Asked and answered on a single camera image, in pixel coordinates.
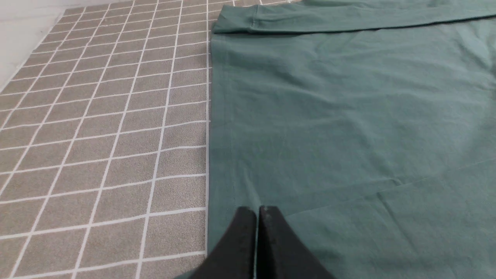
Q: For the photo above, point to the green long-sleeved shirt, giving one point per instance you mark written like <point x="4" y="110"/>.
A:
<point x="369" y="123"/>

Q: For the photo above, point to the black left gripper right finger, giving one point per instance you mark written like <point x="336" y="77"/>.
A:
<point x="280" y="252"/>

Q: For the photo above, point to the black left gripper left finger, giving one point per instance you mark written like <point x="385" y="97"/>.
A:
<point x="234" y="255"/>

